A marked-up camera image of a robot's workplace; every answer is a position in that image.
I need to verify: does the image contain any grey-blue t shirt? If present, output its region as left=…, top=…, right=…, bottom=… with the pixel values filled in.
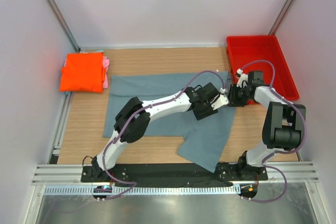
left=102, top=71, right=235, bottom=172

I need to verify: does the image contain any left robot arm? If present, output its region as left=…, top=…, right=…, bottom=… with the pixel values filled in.
left=81, top=83, right=229, bottom=185

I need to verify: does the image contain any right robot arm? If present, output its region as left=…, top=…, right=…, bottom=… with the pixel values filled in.
left=228, top=69, right=306, bottom=180

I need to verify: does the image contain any red plastic bin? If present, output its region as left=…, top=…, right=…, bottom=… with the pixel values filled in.
left=226, top=35, right=299, bottom=101

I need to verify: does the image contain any folded pink t shirt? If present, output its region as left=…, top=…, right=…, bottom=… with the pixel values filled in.
left=102, top=56, right=110, bottom=89

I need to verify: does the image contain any folded orange t shirt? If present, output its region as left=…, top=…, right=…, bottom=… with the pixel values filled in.
left=59, top=52, right=106, bottom=93

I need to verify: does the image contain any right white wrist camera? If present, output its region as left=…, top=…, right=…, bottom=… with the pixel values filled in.
left=235, top=69, right=248, bottom=88

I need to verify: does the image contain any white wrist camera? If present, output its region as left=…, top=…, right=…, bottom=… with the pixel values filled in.
left=210, top=88, right=229, bottom=110
left=235, top=69, right=248, bottom=88

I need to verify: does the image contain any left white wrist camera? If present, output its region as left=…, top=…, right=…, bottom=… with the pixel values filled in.
left=210, top=88, right=229, bottom=110

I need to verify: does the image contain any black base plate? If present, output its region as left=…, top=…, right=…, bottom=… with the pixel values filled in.
left=80, top=162, right=269, bottom=188

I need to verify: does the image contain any aluminium front rail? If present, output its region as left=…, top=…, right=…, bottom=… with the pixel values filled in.
left=32, top=161, right=319, bottom=185

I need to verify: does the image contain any right aluminium corner post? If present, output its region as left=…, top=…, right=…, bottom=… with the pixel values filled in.
left=268, top=0, right=296, bottom=36

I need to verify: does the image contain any aluminium corner post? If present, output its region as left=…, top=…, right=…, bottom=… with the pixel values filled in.
left=46, top=0, right=81, bottom=52
left=268, top=0, right=296, bottom=36

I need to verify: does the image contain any slotted cable duct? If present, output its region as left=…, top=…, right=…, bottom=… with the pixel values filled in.
left=44, top=184, right=240, bottom=196

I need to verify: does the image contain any left aluminium corner post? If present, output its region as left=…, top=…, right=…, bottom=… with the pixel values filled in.
left=46, top=0, right=81, bottom=52

